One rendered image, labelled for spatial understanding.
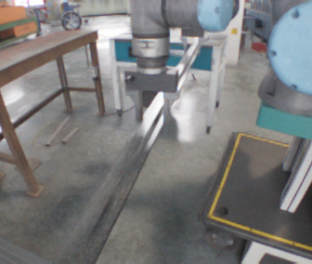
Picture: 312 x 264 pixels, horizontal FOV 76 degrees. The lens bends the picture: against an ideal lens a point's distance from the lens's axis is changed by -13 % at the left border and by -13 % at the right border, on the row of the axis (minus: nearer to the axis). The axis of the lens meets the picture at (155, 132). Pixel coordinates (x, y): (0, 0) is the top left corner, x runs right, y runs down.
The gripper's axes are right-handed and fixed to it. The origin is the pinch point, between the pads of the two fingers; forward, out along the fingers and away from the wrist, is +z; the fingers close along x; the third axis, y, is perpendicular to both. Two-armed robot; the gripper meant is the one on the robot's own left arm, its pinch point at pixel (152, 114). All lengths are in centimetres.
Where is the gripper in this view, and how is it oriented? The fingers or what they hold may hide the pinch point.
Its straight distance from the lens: 63.1
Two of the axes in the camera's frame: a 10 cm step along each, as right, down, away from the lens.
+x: 9.6, 1.4, -2.4
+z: 0.2, 8.3, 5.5
